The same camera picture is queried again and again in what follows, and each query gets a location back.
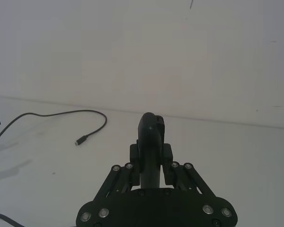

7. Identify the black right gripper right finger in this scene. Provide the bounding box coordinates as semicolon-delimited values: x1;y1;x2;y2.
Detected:
161;143;220;201

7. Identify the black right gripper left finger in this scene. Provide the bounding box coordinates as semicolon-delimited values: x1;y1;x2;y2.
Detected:
94;140;141;202

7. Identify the thin black cable with plug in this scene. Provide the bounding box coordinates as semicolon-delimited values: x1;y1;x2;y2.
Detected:
0;110;108;147

